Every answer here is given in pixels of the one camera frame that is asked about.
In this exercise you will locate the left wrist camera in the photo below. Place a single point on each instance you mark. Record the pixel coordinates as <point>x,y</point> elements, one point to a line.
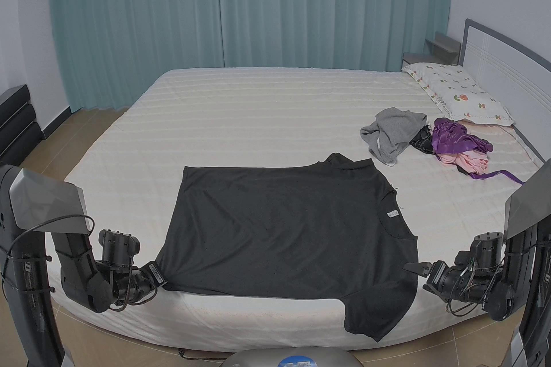
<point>157,273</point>

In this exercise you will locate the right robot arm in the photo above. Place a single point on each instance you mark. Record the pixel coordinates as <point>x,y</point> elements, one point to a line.
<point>525,206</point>

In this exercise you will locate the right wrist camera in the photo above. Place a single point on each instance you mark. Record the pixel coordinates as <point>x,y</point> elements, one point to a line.
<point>464,258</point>

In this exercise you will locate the black chest of drawers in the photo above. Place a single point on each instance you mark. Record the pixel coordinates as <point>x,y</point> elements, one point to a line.
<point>17,120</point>

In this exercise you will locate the pink garment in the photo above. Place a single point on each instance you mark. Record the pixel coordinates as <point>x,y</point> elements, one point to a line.
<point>467,161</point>

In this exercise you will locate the black T-shirt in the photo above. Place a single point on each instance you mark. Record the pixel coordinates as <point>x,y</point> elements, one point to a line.
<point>280,236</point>

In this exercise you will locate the grey bedside table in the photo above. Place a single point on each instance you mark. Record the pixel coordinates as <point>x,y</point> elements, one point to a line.
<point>439,45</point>

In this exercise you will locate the purple garment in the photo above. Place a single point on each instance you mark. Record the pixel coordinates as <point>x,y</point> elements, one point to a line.
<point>450,137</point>

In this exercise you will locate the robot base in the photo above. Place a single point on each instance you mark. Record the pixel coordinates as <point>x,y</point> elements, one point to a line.
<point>258,359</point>

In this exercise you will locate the black patterned garment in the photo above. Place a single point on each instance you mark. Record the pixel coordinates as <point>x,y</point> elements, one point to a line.
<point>422,141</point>

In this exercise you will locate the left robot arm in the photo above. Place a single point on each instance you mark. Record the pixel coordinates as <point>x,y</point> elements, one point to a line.
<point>43,197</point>

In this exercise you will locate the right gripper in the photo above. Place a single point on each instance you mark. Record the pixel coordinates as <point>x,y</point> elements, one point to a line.
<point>450,281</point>

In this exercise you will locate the white printed pillow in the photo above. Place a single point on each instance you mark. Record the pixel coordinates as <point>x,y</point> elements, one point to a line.
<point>458,92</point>

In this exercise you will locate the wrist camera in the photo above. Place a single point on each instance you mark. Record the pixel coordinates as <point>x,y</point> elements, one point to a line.
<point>464,258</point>
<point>157,273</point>

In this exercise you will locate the grey garment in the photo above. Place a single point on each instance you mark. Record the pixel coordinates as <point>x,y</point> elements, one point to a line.
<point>394,128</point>

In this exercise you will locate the bed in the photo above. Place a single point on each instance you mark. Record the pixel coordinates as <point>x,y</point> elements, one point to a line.
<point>258,111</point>

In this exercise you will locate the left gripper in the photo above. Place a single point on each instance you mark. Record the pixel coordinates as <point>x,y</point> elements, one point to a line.
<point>140,285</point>

